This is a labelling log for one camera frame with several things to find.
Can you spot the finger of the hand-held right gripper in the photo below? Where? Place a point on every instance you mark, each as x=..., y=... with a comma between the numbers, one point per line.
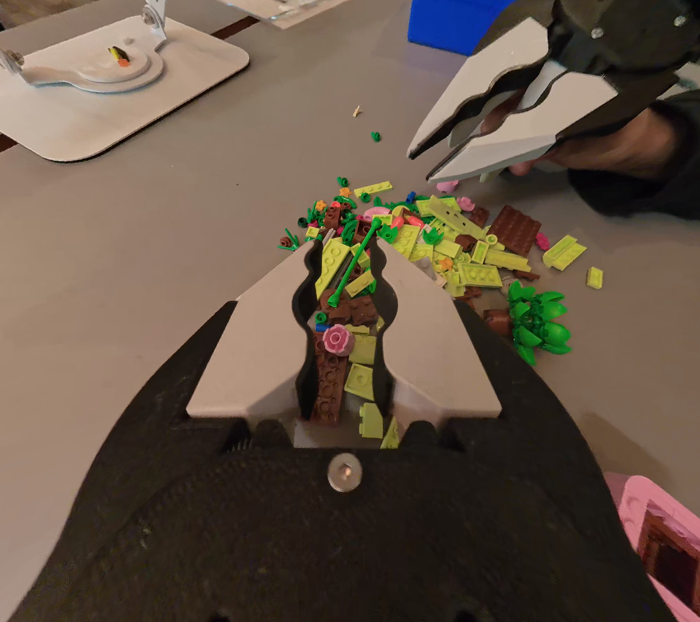
x=547, y=119
x=492, y=59

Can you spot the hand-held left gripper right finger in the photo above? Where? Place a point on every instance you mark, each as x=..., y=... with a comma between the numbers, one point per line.
x=437, y=354

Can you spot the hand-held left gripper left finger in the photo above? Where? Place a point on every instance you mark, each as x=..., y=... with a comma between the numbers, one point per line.
x=251, y=354

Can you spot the pile of small toy bricks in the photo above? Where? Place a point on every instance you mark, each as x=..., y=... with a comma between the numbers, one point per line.
x=481, y=272

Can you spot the green leafy brick plant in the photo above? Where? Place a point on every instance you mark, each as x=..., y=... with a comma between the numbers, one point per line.
x=538, y=321

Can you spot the pink round toy stud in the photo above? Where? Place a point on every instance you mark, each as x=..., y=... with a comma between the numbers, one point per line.
x=447, y=187

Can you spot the green toy stem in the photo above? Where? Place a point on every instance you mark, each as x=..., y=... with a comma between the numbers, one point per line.
x=355, y=261

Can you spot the red cone toy piece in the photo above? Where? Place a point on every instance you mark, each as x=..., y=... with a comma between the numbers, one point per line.
x=397, y=222

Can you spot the pink toy brick pot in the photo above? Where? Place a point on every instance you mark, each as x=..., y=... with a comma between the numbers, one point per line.
x=634, y=523

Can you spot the person's right hand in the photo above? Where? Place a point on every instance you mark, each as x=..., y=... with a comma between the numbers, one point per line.
x=618, y=146

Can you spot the brown toy brick plate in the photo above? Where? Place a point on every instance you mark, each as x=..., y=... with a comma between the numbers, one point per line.
x=331, y=381
x=514, y=231

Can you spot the magenta flower toy piece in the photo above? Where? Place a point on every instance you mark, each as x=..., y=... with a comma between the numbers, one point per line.
x=542, y=241

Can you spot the lime face print tile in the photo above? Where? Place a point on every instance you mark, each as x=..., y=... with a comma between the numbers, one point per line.
x=456, y=217

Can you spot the lime ridged toy brick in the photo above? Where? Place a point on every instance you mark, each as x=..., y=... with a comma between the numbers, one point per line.
x=564, y=252

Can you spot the pink arch toy piece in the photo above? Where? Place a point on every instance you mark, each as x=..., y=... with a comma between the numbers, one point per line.
x=375, y=211

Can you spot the small lime toy plate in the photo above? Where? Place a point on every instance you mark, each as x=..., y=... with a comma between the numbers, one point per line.
x=595, y=277

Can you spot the narrow lime toy plate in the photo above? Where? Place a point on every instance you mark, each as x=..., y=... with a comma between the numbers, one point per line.
x=373, y=189

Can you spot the white desk lamp stand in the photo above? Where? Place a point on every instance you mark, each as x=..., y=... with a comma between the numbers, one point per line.
x=180, y=81

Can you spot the small orange green toy piece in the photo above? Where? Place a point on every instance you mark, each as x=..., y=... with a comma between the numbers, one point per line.
x=118, y=57

